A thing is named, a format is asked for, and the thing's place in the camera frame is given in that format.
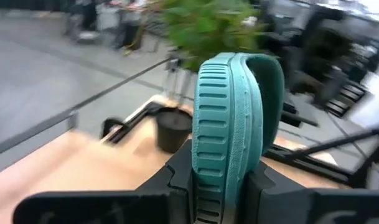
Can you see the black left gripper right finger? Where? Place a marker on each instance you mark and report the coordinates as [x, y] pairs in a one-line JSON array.
[[301, 208]]

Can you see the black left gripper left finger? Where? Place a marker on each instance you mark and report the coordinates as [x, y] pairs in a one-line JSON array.
[[114, 208]]

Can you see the teal rubber slide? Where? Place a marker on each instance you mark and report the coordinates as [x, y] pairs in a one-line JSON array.
[[226, 124]]

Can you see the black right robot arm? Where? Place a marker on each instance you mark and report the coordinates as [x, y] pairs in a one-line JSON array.
[[323, 53]]

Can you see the black plant pot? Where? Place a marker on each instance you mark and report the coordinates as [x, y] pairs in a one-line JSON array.
[[173, 130]]

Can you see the backlit keyboard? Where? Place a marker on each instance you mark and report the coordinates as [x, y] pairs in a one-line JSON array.
[[344, 98]]

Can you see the person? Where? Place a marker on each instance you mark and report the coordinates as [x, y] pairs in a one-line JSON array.
[[83, 18], [130, 28]]

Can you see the green leafy plant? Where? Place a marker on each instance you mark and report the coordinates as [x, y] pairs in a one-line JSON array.
[[208, 28]]

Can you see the black aluminium table frame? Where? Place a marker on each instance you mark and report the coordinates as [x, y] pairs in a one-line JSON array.
[[307, 165]]

